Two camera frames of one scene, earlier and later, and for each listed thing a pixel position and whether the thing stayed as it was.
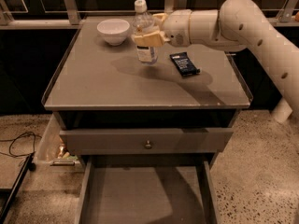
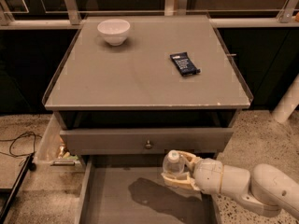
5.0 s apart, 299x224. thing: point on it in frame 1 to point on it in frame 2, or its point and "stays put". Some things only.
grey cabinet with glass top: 106,103 stays put
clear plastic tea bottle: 142,21 to 174,162
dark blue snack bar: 184,63 stays put
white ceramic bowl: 115,30 stays put
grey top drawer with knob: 144,141 stays put
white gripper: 177,27 to 209,175
